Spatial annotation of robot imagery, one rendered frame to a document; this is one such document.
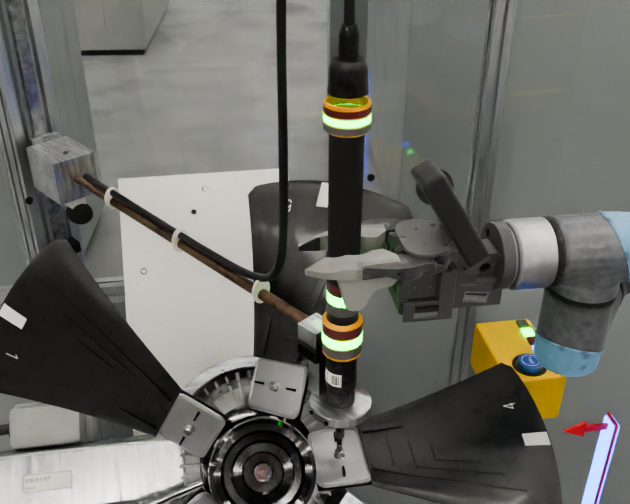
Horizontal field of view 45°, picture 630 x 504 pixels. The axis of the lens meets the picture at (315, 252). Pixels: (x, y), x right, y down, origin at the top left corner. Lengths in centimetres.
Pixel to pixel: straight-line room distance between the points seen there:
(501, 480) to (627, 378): 119
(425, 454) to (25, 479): 50
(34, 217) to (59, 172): 17
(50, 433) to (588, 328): 69
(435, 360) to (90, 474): 101
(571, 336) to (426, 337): 93
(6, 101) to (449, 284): 78
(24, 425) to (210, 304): 30
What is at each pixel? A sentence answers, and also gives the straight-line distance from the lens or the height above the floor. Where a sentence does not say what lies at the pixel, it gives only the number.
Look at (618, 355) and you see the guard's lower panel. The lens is 204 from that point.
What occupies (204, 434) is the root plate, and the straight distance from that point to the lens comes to 93.
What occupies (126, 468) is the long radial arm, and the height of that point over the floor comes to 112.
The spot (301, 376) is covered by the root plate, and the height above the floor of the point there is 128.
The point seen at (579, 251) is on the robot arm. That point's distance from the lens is 81.
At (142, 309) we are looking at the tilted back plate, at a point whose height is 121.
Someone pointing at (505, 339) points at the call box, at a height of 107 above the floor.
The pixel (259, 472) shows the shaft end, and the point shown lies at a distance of 87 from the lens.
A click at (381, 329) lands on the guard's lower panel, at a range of 174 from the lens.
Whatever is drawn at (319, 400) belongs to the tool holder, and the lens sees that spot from 88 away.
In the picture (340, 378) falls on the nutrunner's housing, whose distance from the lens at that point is 83.
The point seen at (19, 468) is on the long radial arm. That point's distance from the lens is 106.
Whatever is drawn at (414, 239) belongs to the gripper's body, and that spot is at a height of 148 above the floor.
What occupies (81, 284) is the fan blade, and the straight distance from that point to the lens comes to 89.
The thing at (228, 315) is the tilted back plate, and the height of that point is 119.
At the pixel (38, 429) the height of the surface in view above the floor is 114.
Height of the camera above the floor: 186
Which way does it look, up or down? 31 degrees down
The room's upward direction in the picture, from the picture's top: straight up
